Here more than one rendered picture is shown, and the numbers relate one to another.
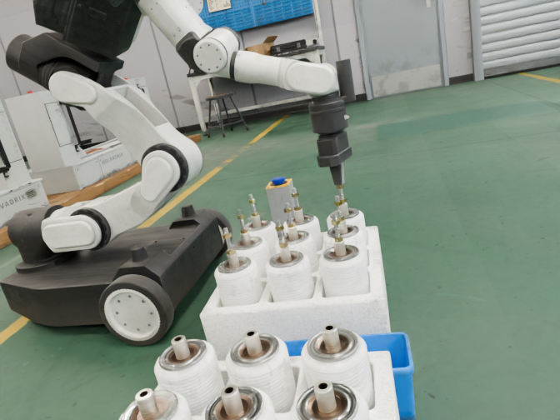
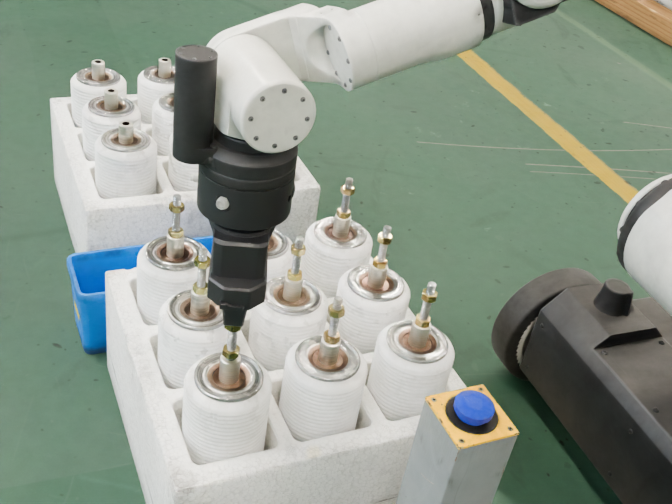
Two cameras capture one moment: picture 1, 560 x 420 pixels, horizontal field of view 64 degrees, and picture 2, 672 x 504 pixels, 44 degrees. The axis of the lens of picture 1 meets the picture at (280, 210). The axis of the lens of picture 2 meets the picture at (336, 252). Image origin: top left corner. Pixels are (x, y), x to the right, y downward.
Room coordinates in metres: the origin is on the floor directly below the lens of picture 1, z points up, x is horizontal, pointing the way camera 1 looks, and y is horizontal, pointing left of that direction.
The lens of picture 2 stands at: (1.63, -0.53, 0.89)
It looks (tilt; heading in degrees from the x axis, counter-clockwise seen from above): 35 degrees down; 138
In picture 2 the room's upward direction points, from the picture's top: 10 degrees clockwise
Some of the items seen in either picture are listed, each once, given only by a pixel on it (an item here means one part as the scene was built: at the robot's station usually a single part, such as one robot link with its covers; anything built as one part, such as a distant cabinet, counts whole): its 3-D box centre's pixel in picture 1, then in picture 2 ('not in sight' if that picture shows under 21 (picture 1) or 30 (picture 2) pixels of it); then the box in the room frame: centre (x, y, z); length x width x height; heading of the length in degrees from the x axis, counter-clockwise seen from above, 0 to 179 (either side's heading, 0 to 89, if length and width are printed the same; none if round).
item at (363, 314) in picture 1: (306, 296); (278, 388); (0.99, -0.02, 0.09); 0.39 x 0.39 x 0.18; 77
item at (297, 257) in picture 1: (286, 259); (261, 242); (0.88, 0.01, 0.25); 0.08 x 0.08 x 0.01
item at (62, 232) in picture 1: (87, 223); not in sight; (1.42, 0.63, 0.28); 0.21 x 0.20 x 0.13; 74
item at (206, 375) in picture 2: (344, 214); (228, 377); (1.08, -0.16, 0.25); 0.08 x 0.08 x 0.01
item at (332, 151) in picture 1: (332, 137); (240, 221); (1.08, -0.16, 0.46); 0.13 x 0.10 x 0.12; 146
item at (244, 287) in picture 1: (243, 301); (331, 284); (0.91, 0.12, 0.16); 0.10 x 0.10 x 0.18
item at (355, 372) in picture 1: (342, 395); (126, 190); (0.55, -0.03, 0.16); 0.10 x 0.10 x 0.18
